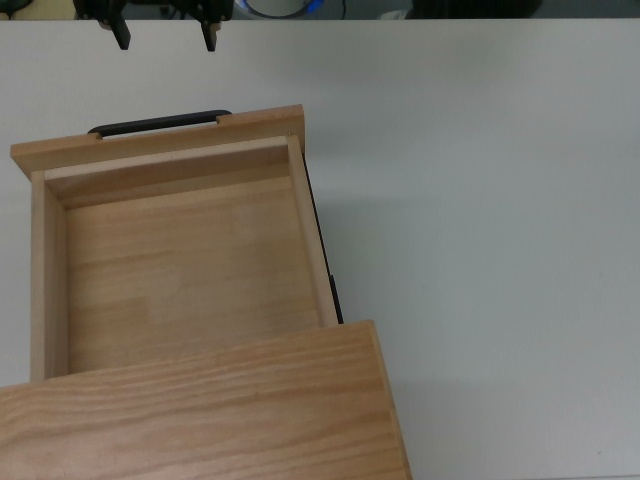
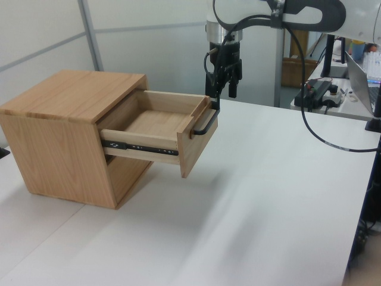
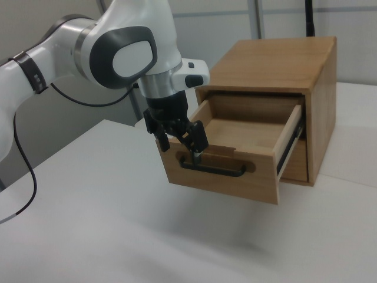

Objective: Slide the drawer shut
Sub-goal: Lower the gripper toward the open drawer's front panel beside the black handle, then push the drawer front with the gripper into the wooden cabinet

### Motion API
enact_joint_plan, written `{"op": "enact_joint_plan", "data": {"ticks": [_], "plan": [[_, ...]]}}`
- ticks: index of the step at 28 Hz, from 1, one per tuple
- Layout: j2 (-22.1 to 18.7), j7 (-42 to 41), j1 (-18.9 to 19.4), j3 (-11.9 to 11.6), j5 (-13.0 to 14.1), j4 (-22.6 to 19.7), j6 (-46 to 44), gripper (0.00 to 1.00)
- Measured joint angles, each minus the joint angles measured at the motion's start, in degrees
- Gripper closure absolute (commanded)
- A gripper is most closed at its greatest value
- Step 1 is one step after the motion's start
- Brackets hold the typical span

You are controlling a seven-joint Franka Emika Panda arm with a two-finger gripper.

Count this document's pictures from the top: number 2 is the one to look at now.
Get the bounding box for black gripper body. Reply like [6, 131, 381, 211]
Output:
[208, 40, 243, 75]

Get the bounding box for wooden drawer with black handle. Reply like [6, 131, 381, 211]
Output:
[99, 89, 222, 179]

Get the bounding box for brown cardboard box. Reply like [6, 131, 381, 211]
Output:
[281, 56, 318, 89]

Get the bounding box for black monitor stand pole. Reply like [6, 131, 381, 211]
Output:
[320, 34, 351, 80]

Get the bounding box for grey emergency stop box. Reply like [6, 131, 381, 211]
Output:
[322, 84, 342, 108]

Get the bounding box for grey side desk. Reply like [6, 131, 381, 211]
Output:
[290, 59, 381, 123]

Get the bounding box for silver laptop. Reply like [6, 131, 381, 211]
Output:
[345, 52, 381, 117]

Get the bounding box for white tube rack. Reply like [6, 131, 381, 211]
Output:
[364, 49, 381, 80]

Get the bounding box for black clamp stand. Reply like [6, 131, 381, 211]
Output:
[365, 85, 381, 133]

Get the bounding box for light wooden cabinet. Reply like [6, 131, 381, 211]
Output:
[0, 70, 153, 211]

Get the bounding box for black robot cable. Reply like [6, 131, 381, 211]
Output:
[204, 0, 379, 153]

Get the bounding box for white handled scissors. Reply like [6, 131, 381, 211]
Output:
[339, 87, 358, 104]

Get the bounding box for grey partition frame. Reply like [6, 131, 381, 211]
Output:
[0, 0, 209, 74]

